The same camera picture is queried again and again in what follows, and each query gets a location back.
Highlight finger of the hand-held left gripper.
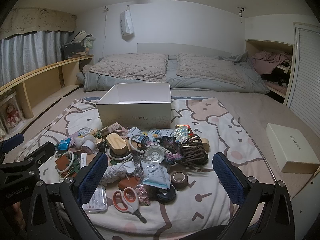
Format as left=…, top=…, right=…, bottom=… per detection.
left=15, top=142, right=55, bottom=172
left=0, top=133, right=25, bottom=155

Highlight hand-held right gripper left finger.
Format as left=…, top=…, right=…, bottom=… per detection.
left=26, top=152, right=108, bottom=240

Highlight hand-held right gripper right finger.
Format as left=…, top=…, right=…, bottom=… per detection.
left=212, top=152, right=295, bottom=240

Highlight white cotton ball bag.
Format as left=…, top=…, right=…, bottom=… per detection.
left=76, top=133, right=95, bottom=147

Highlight large blue white medicine packet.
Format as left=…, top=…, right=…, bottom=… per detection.
left=140, top=160, right=171, bottom=190

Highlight white shoe box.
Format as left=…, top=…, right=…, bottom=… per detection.
left=96, top=82, right=172, bottom=130

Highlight small white box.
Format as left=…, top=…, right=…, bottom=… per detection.
left=79, top=152, right=88, bottom=172

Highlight white yarn bundle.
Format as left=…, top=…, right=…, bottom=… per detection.
left=100, top=164, right=127, bottom=186

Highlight clear plastic case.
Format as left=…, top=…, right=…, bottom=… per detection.
left=82, top=185, right=108, bottom=212

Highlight blue plastic packet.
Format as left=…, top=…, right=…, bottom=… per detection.
left=58, top=139, right=72, bottom=151

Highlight brown leather tag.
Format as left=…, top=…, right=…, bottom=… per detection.
left=55, top=155, right=74, bottom=172

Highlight doll in clear box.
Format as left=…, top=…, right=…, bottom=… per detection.
left=0, top=91, right=25, bottom=134

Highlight white tape roll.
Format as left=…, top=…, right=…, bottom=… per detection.
left=82, top=140, right=97, bottom=155

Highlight pink card packet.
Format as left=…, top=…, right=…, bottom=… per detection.
left=65, top=133, right=82, bottom=147

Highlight brown leather pouch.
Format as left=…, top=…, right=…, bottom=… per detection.
left=117, top=176, right=141, bottom=190

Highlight beige tape roll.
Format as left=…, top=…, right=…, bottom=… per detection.
left=199, top=137, right=211, bottom=153

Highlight oval wooden box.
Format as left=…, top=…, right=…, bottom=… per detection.
left=106, top=133, right=130, bottom=156

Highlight cartoon bear printed blanket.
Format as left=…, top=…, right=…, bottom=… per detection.
left=10, top=96, right=277, bottom=240

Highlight brown tape roll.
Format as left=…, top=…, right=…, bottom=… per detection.
left=171, top=172, right=189, bottom=188

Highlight pink bead bag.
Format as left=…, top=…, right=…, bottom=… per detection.
left=136, top=185, right=151, bottom=206

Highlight red box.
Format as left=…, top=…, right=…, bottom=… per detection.
left=175, top=124, right=193, bottom=137

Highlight small blue white sachet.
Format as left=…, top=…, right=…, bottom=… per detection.
left=127, top=127, right=147, bottom=138
left=147, top=129, right=173, bottom=138

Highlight black round jar lid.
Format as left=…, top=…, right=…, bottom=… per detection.
left=157, top=189, right=177, bottom=204

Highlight clear plastic round lid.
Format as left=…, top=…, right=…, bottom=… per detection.
left=145, top=145, right=167, bottom=165

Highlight purple crochet piece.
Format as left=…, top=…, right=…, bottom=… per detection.
left=147, top=136, right=186, bottom=166

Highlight wooden shelf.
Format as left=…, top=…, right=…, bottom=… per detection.
left=0, top=54, right=95, bottom=130

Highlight white shoe box lid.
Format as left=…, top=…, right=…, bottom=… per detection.
left=265, top=123, right=320, bottom=174

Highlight grey curtain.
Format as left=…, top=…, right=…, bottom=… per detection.
left=0, top=30, right=75, bottom=87

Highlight black bag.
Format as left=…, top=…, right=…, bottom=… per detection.
left=61, top=41, right=87, bottom=60

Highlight beige quilted pillow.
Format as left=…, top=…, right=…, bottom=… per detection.
left=176, top=52, right=247, bottom=88
left=89, top=53, right=168, bottom=82

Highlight grey duvet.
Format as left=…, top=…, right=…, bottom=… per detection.
left=76, top=54, right=270, bottom=94

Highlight white hat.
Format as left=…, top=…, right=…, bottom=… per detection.
left=71, top=31, right=93, bottom=42

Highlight pile of clothes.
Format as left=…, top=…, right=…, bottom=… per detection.
left=251, top=51, right=293, bottom=90

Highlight beige printed valance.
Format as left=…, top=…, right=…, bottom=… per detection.
left=0, top=7, right=77, bottom=40

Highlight white shutter door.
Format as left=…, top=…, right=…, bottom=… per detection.
left=285, top=21, right=320, bottom=119

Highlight white hanging bag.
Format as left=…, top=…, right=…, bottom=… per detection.
left=119, top=9, right=135, bottom=40

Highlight white plastic ring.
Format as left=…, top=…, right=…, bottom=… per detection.
left=106, top=150, right=133, bottom=162
left=129, top=134, right=150, bottom=153

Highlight orange handled scissors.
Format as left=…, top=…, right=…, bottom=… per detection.
left=113, top=187, right=147, bottom=223

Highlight brown cord bundle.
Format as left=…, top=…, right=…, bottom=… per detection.
left=179, top=134, right=209, bottom=167

